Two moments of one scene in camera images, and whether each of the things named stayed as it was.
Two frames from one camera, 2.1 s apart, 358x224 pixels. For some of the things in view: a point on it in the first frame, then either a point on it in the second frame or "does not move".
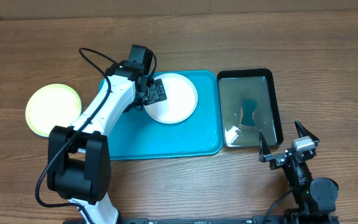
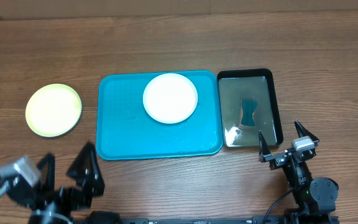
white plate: (181, 99) does not move
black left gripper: (156, 93) → (88, 188)
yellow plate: (52, 105) does not move
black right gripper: (284, 157) does not move
